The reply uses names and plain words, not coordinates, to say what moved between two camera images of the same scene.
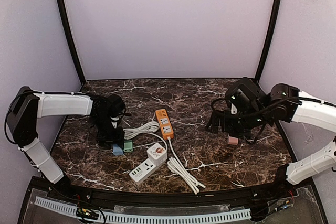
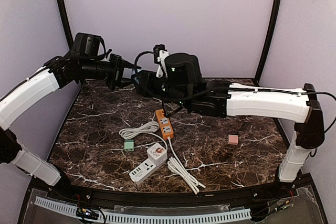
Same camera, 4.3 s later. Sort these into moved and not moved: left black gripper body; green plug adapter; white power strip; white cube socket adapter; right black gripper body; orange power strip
Moved: right black gripper body; left black gripper body
Not moved: white power strip; orange power strip; white cube socket adapter; green plug adapter
